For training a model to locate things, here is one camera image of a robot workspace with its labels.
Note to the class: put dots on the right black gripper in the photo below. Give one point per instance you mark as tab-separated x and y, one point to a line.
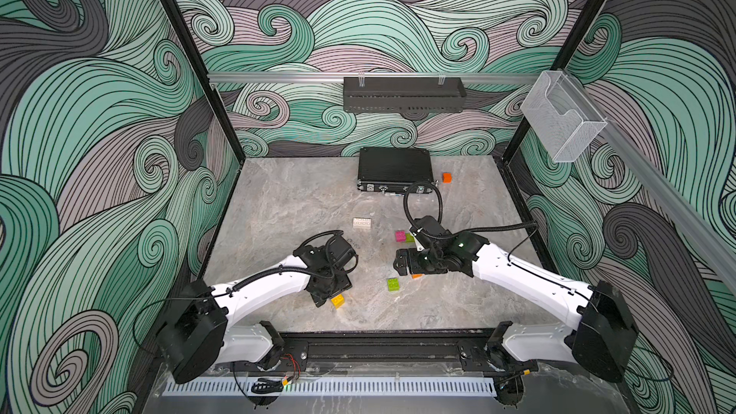
412	266

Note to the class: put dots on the clear plastic wall bin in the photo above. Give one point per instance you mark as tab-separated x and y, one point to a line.
563	116

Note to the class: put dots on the aluminium wall rail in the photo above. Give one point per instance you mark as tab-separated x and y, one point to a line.
292	77
633	137

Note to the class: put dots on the aluminium wall rail right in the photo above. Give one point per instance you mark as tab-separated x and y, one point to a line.
633	137

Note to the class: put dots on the black wall-mounted tray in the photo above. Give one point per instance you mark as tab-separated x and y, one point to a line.
414	98

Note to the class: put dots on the black case on table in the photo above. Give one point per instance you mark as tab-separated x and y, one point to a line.
388	170

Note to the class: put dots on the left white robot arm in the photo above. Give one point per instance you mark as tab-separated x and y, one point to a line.
253	305

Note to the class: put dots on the yellow lego brick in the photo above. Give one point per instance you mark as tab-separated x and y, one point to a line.
338	301

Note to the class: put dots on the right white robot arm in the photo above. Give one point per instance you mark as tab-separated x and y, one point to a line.
595	327

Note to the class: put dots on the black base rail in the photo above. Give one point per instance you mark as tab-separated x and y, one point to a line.
474	350

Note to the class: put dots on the aluminium wall rail back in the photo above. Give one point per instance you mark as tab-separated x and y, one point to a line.
292	77

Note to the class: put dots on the lime green small lego brick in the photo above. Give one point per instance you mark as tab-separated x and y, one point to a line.
393	284

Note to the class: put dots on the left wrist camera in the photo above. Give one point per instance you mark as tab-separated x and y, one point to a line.
339	252

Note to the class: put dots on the white lego brick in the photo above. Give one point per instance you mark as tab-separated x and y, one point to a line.
362	223

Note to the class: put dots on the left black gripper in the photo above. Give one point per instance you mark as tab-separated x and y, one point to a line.
344	285

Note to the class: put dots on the white slotted cable duct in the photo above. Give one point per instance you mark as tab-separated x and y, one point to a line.
474	387

